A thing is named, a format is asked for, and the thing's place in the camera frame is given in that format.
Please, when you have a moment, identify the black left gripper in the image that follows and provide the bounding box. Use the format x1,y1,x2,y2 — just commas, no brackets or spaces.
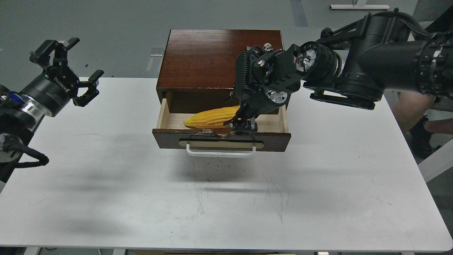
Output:
20,37,104,117

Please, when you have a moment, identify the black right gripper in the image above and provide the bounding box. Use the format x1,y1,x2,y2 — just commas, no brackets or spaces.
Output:
224,45,312,133

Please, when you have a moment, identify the yellow corn cob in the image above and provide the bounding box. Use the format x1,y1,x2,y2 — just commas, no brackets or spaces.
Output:
183,106,240,129

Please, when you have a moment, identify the wooden drawer with white handle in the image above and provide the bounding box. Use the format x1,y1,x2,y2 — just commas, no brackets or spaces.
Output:
152,99,291,152

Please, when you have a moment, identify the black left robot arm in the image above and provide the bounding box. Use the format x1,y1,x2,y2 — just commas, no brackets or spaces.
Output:
0,37,104,183

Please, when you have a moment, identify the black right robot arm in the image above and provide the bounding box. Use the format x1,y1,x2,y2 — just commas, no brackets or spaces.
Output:
224,11,452,132

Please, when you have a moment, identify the dark wooden cabinet box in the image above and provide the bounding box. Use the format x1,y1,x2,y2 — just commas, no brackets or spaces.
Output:
156,29,283,114

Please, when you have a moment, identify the white desk base foot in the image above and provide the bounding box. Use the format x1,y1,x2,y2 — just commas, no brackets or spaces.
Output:
329,0,390,10

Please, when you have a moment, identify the seated person in black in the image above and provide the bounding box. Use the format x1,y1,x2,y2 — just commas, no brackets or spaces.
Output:
390,7,453,160

